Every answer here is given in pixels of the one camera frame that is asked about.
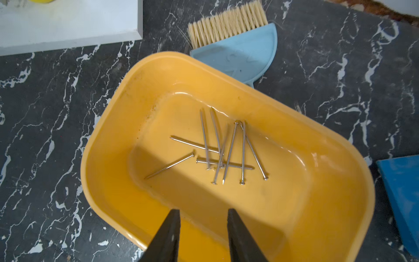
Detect nails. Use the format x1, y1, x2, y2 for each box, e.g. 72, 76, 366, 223
144, 107, 269, 186

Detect white tiered display shelf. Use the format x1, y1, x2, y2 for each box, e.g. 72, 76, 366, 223
1, 1, 144, 56

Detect blue plastic dustpan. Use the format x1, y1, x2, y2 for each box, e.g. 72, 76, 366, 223
377, 155, 419, 258

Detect yellow plastic storage box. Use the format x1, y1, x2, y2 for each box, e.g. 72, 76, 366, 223
81, 52, 375, 262

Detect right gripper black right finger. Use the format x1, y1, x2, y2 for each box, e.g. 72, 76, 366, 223
227, 209, 267, 262

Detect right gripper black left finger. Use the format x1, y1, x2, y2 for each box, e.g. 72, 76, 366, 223
139, 209, 181, 262

